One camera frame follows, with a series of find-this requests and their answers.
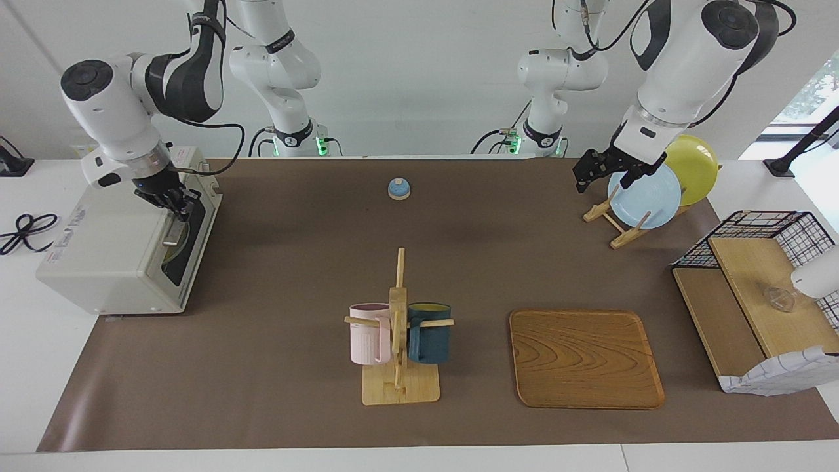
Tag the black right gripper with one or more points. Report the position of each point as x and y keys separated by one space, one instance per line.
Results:
x=160 y=187

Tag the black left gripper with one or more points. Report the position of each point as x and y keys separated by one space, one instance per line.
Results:
x=629 y=157

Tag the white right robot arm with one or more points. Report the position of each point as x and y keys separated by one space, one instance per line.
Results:
x=111 y=111

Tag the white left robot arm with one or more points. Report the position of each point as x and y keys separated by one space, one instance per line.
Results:
x=688 y=59

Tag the cream toaster oven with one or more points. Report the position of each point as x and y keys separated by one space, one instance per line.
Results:
x=111 y=229

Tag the light blue plate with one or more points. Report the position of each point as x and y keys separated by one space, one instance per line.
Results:
x=645 y=203

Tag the wooden plate rack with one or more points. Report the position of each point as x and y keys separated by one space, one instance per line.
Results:
x=623 y=237

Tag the yellow plate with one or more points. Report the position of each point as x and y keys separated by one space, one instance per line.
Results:
x=698 y=164

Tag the two-tier wooden shelf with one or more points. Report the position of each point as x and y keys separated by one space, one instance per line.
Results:
x=754 y=275

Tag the small black clamp stand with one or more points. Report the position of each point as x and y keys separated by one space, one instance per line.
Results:
x=12 y=164

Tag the brown table mat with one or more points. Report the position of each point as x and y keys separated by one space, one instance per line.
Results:
x=275 y=367

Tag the wooden serving tray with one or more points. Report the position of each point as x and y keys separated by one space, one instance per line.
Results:
x=583 y=360

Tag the clear drinking glass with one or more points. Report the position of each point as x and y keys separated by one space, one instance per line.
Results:
x=780 y=298

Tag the small blue call bell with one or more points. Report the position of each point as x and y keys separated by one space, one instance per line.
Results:
x=399 y=190

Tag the pink mug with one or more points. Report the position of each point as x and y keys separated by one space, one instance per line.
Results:
x=367 y=337

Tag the white rounded device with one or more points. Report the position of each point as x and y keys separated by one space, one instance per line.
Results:
x=819 y=275

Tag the dark teal mug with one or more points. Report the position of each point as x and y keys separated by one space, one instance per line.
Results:
x=432 y=337

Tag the white checked cloth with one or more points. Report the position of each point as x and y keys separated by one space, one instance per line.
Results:
x=780 y=373

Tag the wooden mug tree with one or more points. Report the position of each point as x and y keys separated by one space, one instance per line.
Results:
x=400 y=387

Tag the white wall socket box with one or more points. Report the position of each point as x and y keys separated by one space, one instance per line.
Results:
x=82 y=153

